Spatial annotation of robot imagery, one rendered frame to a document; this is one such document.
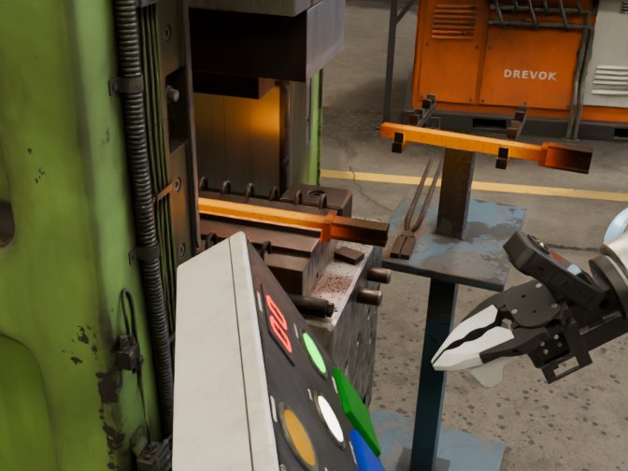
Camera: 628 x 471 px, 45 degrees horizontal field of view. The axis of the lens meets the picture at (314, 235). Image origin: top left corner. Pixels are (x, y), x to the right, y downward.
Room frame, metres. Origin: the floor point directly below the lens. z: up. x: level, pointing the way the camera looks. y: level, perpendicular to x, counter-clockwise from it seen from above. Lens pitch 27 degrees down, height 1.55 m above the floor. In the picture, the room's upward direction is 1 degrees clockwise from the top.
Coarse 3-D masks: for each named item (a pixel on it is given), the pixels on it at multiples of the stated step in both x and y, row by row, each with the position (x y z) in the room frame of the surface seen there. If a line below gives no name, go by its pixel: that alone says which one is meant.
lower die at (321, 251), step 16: (208, 192) 1.24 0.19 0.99; (288, 208) 1.17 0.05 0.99; (304, 208) 1.18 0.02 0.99; (208, 224) 1.11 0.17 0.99; (224, 224) 1.11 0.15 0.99; (240, 224) 1.11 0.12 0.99; (256, 224) 1.11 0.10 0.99; (272, 224) 1.10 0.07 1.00; (288, 224) 1.10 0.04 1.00; (256, 240) 1.06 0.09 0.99; (272, 240) 1.06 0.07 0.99; (288, 240) 1.06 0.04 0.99; (304, 240) 1.06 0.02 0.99; (320, 240) 1.07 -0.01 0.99; (272, 256) 1.03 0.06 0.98; (288, 256) 1.03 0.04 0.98; (304, 256) 1.03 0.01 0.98; (320, 256) 1.08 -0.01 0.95; (272, 272) 1.00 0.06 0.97; (288, 272) 0.99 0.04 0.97; (304, 272) 0.99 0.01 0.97; (320, 272) 1.08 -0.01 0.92; (288, 288) 0.99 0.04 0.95; (304, 288) 0.99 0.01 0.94
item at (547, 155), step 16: (384, 128) 1.48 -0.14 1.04; (400, 128) 1.47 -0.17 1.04; (416, 128) 1.47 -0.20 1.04; (432, 144) 1.44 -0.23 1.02; (448, 144) 1.43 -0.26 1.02; (464, 144) 1.41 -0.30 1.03; (480, 144) 1.40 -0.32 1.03; (496, 144) 1.39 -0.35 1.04; (512, 144) 1.39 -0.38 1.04; (528, 144) 1.39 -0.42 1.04; (544, 144) 1.38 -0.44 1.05; (560, 144) 1.37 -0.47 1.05; (544, 160) 1.35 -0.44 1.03; (560, 160) 1.35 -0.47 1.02; (576, 160) 1.34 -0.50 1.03
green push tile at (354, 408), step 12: (336, 372) 0.66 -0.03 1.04; (336, 384) 0.64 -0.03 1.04; (348, 384) 0.66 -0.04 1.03; (348, 396) 0.62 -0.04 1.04; (348, 408) 0.60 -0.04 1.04; (360, 408) 0.64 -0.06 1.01; (360, 420) 0.61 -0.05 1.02; (360, 432) 0.60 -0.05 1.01; (372, 432) 0.62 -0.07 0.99; (372, 444) 0.60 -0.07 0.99
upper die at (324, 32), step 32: (192, 32) 1.03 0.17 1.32; (224, 32) 1.01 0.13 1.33; (256, 32) 1.00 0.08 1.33; (288, 32) 0.99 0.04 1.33; (320, 32) 1.04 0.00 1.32; (192, 64) 1.03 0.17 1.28; (224, 64) 1.01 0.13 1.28; (256, 64) 1.00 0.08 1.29; (288, 64) 0.99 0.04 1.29; (320, 64) 1.05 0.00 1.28
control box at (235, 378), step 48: (240, 240) 0.66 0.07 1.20; (192, 288) 0.62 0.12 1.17; (240, 288) 0.58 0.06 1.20; (192, 336) 0.54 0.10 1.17; (240, 336) 0.51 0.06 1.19; (288, 336) 0.57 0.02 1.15; (192, 384) 0.47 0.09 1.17; (240, 384) 0.45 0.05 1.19; (288, 384) 0.49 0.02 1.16; (192, 432) 0.42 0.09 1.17; (240, 432) 0.40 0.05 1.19; (288, 432) 0.41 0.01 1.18
